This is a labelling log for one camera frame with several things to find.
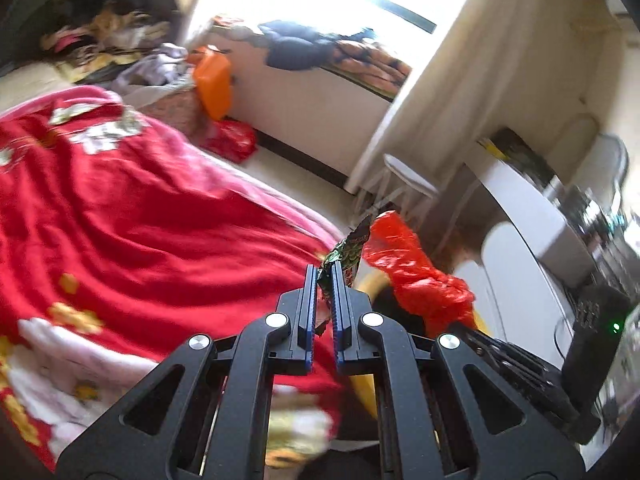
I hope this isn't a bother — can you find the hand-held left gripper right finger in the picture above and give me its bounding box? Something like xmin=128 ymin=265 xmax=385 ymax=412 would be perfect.
xmin=331 ymin=262 xmax=586 ymax=480

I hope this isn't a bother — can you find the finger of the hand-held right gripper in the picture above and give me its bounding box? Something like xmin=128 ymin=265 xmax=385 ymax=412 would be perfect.
xmin=450 ymin=322 xmax=582 ymax=425

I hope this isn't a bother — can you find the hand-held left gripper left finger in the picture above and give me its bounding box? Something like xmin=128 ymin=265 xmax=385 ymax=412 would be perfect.
xmin=55 ymin=265 xmax=319 ymax=480

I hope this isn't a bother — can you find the green snack wrapper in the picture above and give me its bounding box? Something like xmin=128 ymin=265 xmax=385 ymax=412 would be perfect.
xmin=317 ymin=214 xmax=377 ymax=336

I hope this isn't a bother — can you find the yellow trash bin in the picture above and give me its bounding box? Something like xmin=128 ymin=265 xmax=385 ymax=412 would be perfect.
xmin=347 ymin=271 xmax=493 ymax=421

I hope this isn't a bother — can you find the red plastic bag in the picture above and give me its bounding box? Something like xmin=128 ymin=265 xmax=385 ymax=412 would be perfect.
xmin=361 ymin=211 xmax=477 ymax=333

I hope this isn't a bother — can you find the red floral blanket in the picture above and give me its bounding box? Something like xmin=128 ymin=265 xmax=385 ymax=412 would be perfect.
xmin=0 ymin=85 xmax=361 ymax=471

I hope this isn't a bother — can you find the shiny red bag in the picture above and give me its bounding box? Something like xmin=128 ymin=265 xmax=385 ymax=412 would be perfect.
xmin=202 ymin=119 xmax=258 ymax=163

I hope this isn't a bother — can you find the brown bag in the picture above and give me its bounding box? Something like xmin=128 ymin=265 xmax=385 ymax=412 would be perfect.
xmin=477 ymin=127 xmax=556 ymax=186

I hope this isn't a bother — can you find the orange bag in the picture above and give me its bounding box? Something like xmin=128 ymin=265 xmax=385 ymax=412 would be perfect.
xmin=192 ymin=46 xmax=233 ymax=121

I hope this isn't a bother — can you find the orange patterned quilt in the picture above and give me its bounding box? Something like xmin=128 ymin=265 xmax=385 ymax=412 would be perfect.
xmin=325 ymin=35 xmax=413 ymax=98

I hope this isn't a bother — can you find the wide cream curtain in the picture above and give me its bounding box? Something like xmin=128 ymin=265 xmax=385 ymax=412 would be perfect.
xmin=345 ymin=0 xmax=621 ymax=196

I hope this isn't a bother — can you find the pale grey garment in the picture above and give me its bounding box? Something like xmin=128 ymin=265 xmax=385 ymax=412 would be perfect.
xmin=112 ymin=42 xmax=193 ymax=96

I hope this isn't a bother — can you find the narrow cream curtain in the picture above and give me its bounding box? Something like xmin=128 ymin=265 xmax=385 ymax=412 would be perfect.
xmin=175 ymin=0 xmax=236 ymax=51

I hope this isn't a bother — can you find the pile of clothes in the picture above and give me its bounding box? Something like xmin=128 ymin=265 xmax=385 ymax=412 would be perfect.
xmin=40 ymin=0 xmax=181 ymax=83

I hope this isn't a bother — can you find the beige bed sheet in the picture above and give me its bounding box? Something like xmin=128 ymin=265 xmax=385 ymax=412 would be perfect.
xmin=0 ymin=60 xmax=66 ymax=116

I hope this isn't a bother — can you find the white wire stool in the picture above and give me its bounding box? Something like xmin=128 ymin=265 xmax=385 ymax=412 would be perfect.
xmin=357 ymin=152 xmax=441 ymax=226

